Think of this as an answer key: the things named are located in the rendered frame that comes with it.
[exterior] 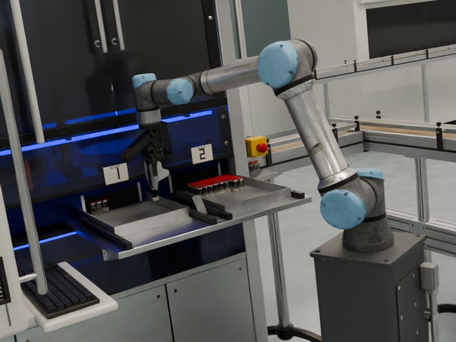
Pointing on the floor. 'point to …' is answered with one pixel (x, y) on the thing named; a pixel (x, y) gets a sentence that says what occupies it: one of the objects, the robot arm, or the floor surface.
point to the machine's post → (234, 104)
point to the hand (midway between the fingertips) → (152, 185)
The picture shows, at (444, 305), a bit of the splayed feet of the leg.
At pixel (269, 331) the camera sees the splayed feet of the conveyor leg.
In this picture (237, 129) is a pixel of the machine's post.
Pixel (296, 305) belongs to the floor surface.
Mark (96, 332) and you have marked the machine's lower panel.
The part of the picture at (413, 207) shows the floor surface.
